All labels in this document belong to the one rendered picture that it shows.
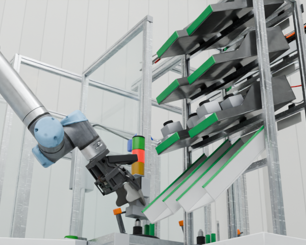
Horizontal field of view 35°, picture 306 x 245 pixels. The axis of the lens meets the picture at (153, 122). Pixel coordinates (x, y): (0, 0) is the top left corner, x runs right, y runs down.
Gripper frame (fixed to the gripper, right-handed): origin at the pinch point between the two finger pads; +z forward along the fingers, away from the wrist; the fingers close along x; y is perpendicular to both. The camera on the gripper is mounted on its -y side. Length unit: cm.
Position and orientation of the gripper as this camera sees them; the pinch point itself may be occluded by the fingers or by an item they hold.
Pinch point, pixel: (139, 202)
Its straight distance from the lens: 155.6
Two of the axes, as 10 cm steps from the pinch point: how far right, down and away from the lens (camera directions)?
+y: -5.8, 4.8, -6.5
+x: 5.7, -3.2, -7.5
